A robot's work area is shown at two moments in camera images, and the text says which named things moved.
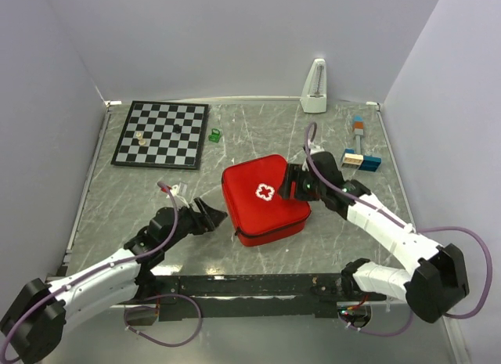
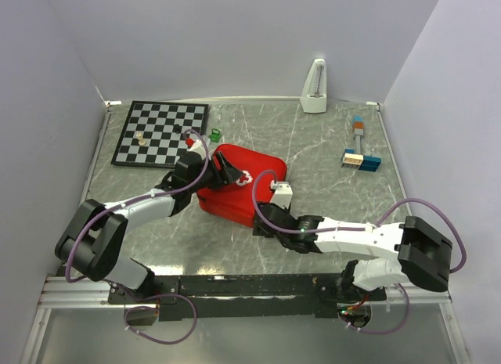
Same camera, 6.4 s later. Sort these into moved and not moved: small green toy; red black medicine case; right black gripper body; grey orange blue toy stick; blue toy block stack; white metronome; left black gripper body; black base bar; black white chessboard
Moved: right black gripper body; red black medicine case; left black gripper body
Not moved: black white chessboard; white metronome; grey orange blue toy stick; black base bar; blue toy block stack; small green toy
